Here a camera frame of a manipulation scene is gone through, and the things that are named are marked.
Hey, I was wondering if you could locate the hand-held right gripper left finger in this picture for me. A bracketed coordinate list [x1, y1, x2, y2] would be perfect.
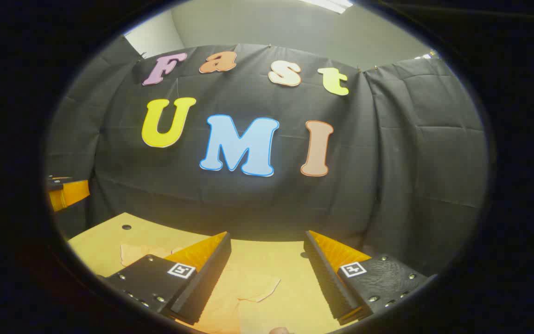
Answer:
[96, 231, 232, 325]

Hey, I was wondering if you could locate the orange T-shirt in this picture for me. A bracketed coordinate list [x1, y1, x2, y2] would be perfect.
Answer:
[120, 244, 281, 334]

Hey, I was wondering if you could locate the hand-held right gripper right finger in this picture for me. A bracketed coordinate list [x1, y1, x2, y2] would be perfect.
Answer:
[303, 230, 431, 326]

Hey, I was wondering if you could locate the black backdrop cloth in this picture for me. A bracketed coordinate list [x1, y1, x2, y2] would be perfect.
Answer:
[44, 35, 489, 279]

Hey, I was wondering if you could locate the ceiling light panel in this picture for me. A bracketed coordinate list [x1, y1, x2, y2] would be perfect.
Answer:
[300, 0, 354, 13]

